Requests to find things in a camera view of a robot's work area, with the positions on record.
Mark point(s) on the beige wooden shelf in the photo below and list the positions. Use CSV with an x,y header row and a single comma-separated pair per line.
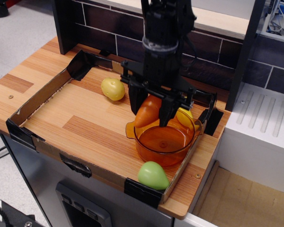
x,y
207,20

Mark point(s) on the green toy pear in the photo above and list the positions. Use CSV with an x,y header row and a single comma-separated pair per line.
x,y
153,175

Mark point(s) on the cardboard fence with black tape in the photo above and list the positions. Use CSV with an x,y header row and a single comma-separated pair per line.
x,y
70,120

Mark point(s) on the white toy sink drainboard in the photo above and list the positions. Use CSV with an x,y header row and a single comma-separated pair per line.
x,y
252,143

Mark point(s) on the grey toy oven panel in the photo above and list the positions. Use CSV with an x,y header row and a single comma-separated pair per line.
x,y
80,211

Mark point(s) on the orange toy carrot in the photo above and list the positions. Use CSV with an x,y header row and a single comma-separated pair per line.
x,y
148,111

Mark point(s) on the yellow toy potato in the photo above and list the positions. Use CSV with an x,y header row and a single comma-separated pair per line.
x,y
113,89

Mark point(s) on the orange transparent plastic pot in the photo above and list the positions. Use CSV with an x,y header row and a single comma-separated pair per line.
x,y
166,146

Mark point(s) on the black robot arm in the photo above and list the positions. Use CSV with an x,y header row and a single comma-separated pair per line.
x,y
166,25

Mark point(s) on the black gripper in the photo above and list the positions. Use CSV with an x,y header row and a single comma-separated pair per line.
x,y
158,75

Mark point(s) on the yellow toy banana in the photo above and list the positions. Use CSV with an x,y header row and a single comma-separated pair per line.
x,y
185,118

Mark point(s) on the dark grey vertical post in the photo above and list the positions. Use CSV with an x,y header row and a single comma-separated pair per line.
x,y
250,36

